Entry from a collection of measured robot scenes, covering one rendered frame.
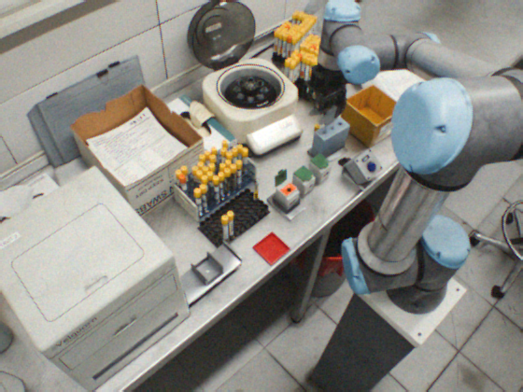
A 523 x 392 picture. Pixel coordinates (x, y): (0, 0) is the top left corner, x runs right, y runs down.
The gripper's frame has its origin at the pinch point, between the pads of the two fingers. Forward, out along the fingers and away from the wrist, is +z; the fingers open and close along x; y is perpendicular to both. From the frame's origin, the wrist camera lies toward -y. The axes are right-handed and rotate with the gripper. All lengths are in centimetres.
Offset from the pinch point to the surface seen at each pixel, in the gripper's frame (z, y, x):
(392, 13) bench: 15, -78, -40
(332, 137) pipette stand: 6.2, -1.5, 2.0
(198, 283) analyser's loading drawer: 11, 51, 14
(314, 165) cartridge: 9.2, 7.4, 4.8
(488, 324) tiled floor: 103, -59, 71
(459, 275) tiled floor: 103, -67, 46
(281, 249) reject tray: 15.0, 28.3, 17.3
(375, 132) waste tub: 8.1, -14.9, 6.5
